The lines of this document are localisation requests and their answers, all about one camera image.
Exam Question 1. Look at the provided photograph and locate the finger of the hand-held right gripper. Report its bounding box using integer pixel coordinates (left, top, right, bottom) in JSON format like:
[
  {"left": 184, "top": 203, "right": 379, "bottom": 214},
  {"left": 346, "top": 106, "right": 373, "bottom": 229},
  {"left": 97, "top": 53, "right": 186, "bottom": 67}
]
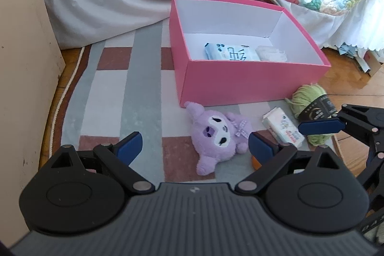
[
  {"left": 298, "top": 104, "right": 384, "bottom": 155},
  {"left": 356, "top": 151, "right": 384, "bottom": 208}
]

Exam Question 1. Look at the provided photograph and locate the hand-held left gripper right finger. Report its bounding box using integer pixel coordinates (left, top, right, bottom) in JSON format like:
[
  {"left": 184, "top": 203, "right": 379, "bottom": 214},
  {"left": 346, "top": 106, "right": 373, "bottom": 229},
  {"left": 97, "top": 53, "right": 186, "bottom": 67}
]
[{"left": 234, "top": 131, "right": 342, "bottom": 193}]

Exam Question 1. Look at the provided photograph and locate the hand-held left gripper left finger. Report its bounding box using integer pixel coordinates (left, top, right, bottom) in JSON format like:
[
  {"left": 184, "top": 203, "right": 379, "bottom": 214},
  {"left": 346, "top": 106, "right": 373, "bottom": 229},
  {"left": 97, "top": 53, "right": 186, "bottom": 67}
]
[{"left": 49, "top": 131, "right": 156, "bottom": 195}]

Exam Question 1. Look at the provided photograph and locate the white tissue pack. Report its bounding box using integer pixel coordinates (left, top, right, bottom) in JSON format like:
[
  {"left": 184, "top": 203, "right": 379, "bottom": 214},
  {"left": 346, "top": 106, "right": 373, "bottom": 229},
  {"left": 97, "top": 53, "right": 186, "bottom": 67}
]
[{"left": 262, "top": 107, "right": 305, "bottom": 147}]

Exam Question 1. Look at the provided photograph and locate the green yarn ball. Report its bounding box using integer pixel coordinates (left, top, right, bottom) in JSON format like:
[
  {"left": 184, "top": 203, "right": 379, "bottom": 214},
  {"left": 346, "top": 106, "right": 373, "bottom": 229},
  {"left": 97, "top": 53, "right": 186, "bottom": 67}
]
[{"left": 285, "top": 83, "right": 338, "bottom": 146}]

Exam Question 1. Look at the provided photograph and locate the purple plush toy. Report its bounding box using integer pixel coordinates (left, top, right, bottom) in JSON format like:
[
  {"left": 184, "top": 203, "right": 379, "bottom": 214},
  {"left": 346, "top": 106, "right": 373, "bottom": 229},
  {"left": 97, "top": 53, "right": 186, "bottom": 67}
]
[{"left": 184, "top": 101, "right": 252, "bottom": 175}]

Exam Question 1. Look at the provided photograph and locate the pink cardboard box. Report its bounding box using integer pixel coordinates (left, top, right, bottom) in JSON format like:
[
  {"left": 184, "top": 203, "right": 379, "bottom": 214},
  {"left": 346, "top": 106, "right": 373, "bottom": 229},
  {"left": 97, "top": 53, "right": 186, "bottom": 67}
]
[{"left": 168, "top": 0, "right": 331, "bottom": 108}]

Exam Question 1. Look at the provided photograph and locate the clear plastic swab box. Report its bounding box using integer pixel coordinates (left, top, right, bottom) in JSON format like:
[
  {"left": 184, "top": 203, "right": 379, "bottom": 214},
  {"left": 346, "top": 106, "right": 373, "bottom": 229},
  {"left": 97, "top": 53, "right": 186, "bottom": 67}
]
[{"left": 256, "top": 46, "right": 288, "bottom": 62}]

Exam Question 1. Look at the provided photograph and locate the blue wet wipe pack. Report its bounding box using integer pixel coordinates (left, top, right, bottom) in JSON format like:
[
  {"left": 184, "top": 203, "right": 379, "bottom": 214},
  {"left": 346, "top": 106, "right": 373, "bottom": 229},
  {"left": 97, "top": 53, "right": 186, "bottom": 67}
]
[{"left": 204, "top": 43, "right": 261, "bottom": 62}]

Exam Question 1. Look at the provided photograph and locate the checked grey rug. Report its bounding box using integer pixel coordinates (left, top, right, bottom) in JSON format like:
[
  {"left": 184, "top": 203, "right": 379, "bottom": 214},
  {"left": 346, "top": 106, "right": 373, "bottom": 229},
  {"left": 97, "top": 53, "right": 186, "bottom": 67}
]
[{"left": 40, "top": 0, "right": 360, "bottom": 186}]

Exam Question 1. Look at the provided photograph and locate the crumpled blue paper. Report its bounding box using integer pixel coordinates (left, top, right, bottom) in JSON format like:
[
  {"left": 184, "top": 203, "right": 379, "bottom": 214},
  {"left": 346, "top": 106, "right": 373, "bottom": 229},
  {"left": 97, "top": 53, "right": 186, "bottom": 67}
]
[{"left": 336, "top": 44, "right": 360, "bottom": 59}]

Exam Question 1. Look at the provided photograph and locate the white bed skirt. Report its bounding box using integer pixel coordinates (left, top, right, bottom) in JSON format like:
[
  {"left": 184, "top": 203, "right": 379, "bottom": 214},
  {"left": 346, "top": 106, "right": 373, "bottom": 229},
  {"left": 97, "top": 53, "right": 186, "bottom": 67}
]
[{"left": 42, "top": 0, "right": 384, "bottom": 50}]

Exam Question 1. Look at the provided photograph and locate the beige wooden board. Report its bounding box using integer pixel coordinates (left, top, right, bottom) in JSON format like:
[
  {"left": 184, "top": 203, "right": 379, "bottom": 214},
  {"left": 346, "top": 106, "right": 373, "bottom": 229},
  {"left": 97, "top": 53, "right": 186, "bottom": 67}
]
[{"left": 0, "top": 0, "right": 66, "bottom": 246}]

